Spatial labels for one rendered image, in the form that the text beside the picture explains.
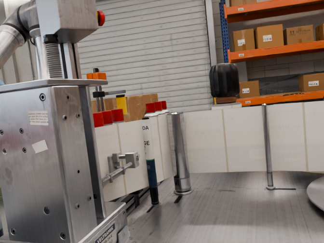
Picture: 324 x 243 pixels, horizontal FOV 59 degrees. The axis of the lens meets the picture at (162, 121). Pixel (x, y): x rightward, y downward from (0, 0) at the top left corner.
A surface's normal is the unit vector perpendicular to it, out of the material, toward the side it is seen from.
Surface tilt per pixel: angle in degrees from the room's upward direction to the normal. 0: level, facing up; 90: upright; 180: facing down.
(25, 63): 90
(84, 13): 90
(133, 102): 90
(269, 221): 0
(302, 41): 91
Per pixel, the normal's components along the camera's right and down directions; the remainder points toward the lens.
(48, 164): -0.33, 0.13
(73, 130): 0.94, -0.07
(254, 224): -0.11, -0.99
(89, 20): 0.58, 0.01
